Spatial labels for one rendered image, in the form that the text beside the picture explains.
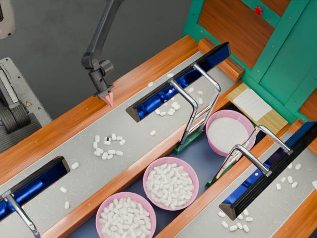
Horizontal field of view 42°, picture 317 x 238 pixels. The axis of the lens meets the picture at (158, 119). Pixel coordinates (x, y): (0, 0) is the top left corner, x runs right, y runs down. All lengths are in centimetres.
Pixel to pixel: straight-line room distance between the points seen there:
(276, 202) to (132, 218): 70
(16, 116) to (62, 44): 138
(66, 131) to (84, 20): 165
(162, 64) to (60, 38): 129
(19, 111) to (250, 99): 120
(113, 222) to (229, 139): 74
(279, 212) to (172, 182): 53
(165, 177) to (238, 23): 87
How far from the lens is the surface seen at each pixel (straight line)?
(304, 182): 225
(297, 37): 204
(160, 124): 215
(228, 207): 164
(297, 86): 219
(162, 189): 200
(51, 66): 325
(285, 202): 216
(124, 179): 196
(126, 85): 222
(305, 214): 216
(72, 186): 197
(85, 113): 211
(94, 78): 204
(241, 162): 213
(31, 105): 250
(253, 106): 231
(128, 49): 338
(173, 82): 183
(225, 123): 225
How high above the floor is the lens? 257
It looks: 58 degrees down
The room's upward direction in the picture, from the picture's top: 17 degrees clockwise
